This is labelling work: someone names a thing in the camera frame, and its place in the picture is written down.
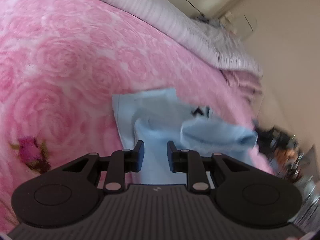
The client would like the pink rose blanket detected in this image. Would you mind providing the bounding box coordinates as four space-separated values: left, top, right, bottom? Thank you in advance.
0 0 276 230

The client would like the purple pillow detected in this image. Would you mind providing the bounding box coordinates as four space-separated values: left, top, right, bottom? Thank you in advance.
221 70 263 103

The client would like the striped grey duvet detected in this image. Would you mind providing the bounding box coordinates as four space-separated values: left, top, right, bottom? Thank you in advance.
100 0 263 77

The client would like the light blue shirt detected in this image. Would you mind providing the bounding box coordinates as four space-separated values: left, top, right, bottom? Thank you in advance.
112 88 257 185

